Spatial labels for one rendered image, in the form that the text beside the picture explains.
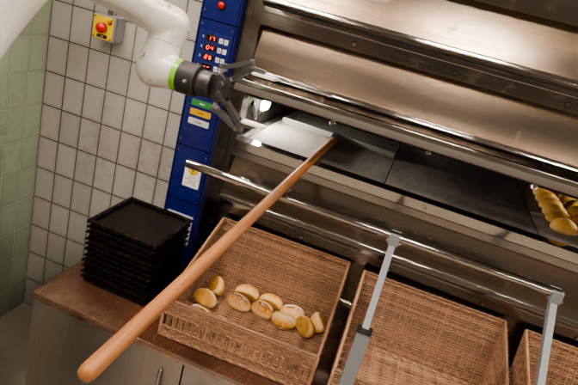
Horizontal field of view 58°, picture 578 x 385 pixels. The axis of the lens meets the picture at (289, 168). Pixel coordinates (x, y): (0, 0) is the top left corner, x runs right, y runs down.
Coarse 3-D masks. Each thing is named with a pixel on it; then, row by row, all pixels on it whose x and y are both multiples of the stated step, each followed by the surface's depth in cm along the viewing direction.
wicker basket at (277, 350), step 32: (224, 256) 214; (256, 256) 211; (288, 256) 209; (320, 256) 207; (192, 288) 200; (224, 288) 213; (256, 288) 212; (320, 288) 207; (160, 320) 177; (192, 320) 174; (224, 320) 171; (256, 320) 199; (224, 352) 174; (256, 352) 182; (288, 352) 168; (320, 352) 167; (288, 384) 171
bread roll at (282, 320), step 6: (276, 312) 197; (282, 312) 197; (276, 318) 196; (282, 318) 195; (288, 318) 195; (294, 318) 197; (276, 324) 196; (282, 324) 195; (288, 324) 195; (294, 324) 196
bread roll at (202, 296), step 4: (200, 288) 199; (204, 288) 199; (196, 292) 198; (200, 292) 198; (204, 292) 197; (208, 292) 197; (212, 292) 198; (196, 296) 197; (200, 296) 197; (204, 296) 197; (208, 296) 196; (212, 296) 196; (196, 300) 197; (200, 300) 196; (204, 300) 196; (208, 300) 196; (212, 300) 195; (216, 300) 197; (204, 304) 195; (208, 304) 195; (212, 304) 195; (208, 308) 196
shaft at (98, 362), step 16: (288, 176) 174; (272, 192) 156; (256, 208) 143; (240, 224) 132; (224, 240) 122; (208, 256) 114; (192, 272) 107; (176, 288) 101; (160, 304) 95; (144, 320) 90; (128, 336) 86; (96, 352) 80; (112, 352) 81; (80, 368) 77; (96, 368) 78
